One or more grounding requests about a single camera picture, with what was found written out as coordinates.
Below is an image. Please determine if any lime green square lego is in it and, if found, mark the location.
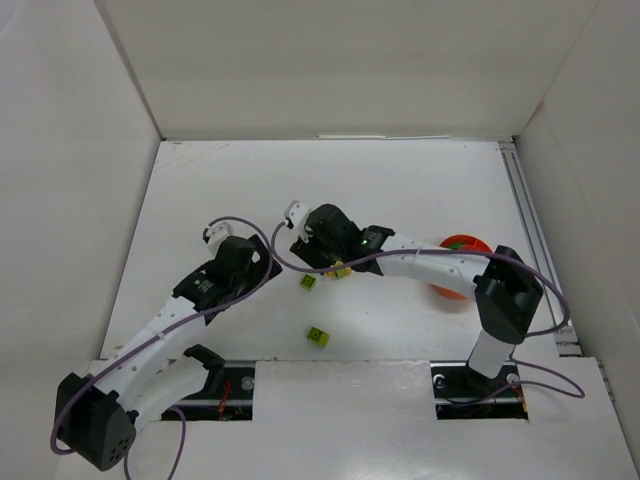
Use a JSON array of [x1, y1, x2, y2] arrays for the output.
[[299, 274, 318, 292]]

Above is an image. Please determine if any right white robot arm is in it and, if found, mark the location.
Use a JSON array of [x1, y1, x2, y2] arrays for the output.
[[284, 201, 543, 379]]

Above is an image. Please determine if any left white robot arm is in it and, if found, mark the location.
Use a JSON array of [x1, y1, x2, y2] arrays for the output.
[[50, 234, 282, 472]]

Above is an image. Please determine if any lime green long lego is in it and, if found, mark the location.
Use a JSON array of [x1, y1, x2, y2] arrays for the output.
[[332, 261, 351, 279]]

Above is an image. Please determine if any lime green lego near front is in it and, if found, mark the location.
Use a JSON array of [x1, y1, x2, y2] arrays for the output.
[[306, 326, 330, 348]]

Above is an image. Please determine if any orange round divided container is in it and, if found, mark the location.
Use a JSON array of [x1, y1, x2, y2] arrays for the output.
[[430, 234, 493, 301]]

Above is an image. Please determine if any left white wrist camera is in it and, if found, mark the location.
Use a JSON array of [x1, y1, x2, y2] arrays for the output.
[[202, 221, 233, 255]]

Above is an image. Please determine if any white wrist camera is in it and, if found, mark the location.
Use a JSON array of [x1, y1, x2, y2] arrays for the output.
[[284, 200, 312, 235], [202, 221, 233, 255]]

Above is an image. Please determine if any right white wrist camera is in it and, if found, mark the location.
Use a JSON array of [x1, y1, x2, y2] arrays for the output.
[[284, 200, 312, 235]]

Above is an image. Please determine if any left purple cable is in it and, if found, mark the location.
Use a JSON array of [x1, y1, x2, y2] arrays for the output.
[[49, 216, 275, 480]]

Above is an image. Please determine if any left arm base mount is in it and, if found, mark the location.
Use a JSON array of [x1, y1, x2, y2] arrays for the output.
[[175, 344, 256, 422]]

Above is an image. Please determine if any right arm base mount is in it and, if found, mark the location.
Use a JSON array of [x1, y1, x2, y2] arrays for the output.
[[430, 362, 528, 420]]

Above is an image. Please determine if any aluminium rail on right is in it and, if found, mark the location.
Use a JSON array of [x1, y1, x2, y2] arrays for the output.
[[498, 141, 583, 357]]

